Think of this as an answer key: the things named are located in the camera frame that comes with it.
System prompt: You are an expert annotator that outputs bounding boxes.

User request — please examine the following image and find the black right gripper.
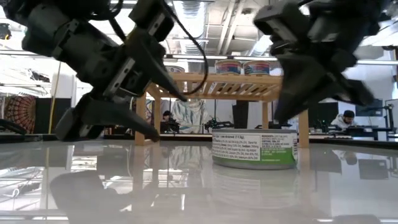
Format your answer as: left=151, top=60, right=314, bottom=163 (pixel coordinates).
left=270, top=15, right=376, bottom=125

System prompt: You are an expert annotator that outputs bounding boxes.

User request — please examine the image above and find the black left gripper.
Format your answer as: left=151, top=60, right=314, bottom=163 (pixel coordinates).
left=55, top=18, right=188, bottom=142

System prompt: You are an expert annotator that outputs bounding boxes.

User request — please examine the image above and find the blue label pink salmon can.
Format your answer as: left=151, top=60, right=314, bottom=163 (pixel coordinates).
left=243, top=60, right=271, bottom=75
left=215, top=59, right=243, bottom=75

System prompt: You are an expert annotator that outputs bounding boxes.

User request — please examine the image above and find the wooden slatted shelf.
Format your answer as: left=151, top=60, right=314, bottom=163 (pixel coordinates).
left=134, top=72, right=310, bottom=149

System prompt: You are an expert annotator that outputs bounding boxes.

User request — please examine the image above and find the black room panel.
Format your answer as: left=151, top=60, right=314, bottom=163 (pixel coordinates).
left=34, top=98, right=73, bottom=134
left=232, top=100, right=249, bottom=129
left=307, top=101, right=340, bottom=126

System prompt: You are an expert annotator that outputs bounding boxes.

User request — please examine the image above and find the person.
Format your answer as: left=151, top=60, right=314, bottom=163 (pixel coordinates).
left=161, top=110, right=175, bottom=124
left=330, top=110, right=357, bottom=130

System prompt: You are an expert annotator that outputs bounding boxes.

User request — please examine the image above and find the black boom stand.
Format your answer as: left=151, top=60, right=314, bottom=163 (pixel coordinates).
left=360, top=104, right=396, bottom=129

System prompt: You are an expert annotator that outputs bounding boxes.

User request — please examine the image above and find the pale patterned hanging cloth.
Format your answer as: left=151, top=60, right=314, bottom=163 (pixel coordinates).
left=170, top=98, right=208, bottom=134

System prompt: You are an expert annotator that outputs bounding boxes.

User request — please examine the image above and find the long ceiling light bar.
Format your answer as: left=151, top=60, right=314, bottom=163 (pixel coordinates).
left=164, top=53, right=398, bottom=65

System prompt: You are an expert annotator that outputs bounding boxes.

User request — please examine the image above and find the black ceiling fixture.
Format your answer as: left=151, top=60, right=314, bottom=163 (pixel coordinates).
left=0, top=23, right=12, bottom=40

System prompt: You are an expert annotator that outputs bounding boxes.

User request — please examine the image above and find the dark wall screen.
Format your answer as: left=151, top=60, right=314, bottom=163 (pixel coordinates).
left=356, top=102, right=384, bottom=118

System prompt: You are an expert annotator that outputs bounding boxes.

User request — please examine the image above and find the yellow cable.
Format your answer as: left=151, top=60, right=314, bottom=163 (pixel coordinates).
left=48, top=60, right=62, bottom=134

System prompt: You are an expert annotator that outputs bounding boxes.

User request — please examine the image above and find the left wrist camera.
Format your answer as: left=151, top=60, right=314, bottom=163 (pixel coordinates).
left=128, top=0, right=175, bottom=44

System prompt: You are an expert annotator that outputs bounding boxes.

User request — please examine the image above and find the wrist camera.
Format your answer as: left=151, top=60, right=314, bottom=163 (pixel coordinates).
left=128, top=0, right=175, bottom=44
left=253, top=2, right=312, bottom=47

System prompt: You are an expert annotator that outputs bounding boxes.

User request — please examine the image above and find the smooth silver ceiling duct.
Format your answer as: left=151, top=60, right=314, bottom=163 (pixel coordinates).
left=248, top=34, right=275, bottom=57

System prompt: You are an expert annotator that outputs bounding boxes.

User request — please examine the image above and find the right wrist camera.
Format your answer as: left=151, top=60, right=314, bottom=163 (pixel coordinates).
left=253, top=2, right=312, bottom=47

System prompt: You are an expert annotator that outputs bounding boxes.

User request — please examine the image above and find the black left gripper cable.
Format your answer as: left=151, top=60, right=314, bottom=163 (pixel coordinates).
left=90, top=0, right=208, bottom=96

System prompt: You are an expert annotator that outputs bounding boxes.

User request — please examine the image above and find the corrugated silver ceiling duct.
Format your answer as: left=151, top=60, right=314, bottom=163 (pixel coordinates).
left=180, top=0, right=203, bottom=55

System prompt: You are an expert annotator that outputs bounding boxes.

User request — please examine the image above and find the patterned wall tapestry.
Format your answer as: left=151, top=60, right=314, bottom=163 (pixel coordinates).
left=3, top=95, right=37, bottom=134

